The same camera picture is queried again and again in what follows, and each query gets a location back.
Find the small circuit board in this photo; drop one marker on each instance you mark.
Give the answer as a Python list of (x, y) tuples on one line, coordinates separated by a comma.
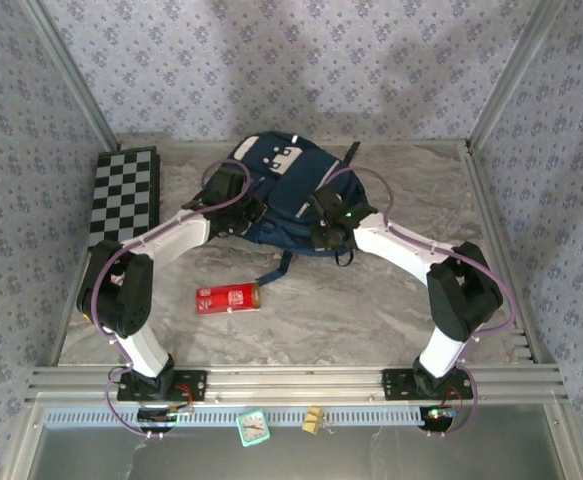
[(166, 414), (438, 414)]

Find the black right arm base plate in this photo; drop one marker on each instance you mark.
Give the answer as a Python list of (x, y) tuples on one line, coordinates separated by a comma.
[(398, 385)]

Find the black grey chessboard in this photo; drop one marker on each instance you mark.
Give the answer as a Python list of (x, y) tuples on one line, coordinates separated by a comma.
[(121, 190)]

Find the red snack packet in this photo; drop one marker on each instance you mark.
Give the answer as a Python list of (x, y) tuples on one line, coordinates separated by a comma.
[(226, 299)]

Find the aluminium corner post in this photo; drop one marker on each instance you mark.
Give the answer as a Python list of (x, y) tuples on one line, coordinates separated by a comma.
[(513, 75), (73, 75)]

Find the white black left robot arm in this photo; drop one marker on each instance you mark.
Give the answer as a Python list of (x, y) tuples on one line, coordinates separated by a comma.
[(171, 240)]

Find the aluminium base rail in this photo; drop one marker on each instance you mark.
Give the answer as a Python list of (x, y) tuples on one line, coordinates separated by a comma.
[(296, 385)]

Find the teal alarm clock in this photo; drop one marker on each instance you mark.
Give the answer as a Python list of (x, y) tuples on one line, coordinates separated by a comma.
[(252, 427)]

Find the navy blue backpack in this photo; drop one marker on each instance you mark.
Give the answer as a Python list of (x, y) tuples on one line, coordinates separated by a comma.
[(291, 200)]

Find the grey metal panel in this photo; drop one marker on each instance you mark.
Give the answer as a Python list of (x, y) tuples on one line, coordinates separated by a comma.
[(321, 460)]

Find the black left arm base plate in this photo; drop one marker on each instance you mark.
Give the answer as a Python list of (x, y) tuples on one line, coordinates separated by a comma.
[(191, 385)]

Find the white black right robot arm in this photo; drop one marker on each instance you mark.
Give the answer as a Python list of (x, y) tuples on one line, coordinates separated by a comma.
[(396, 250)]

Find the aluminium side rail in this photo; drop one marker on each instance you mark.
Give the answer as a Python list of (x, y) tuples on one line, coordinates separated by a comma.
[(61, 345), (491, 200)]

